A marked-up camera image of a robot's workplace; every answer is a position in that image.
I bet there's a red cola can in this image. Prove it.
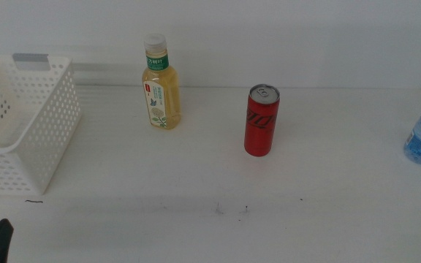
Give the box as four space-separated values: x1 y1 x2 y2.
243 83 281 158

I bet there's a yellow tea bottle white cap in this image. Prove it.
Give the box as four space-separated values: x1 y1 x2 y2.
141 33 182 130

